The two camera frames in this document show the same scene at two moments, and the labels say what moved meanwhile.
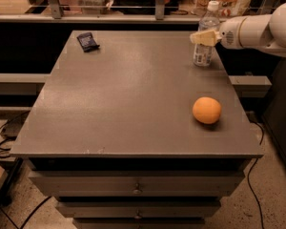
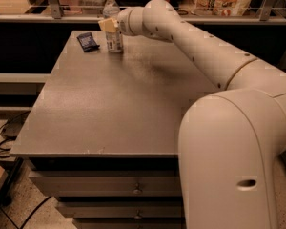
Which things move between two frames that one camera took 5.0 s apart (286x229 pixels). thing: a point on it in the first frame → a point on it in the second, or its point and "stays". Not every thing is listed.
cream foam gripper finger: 207,37 → 109,25
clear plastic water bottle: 203,55 → 112,12
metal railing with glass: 130,4 stays
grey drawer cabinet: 112,136 stays
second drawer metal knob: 138,217 stays
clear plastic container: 92,0 stays
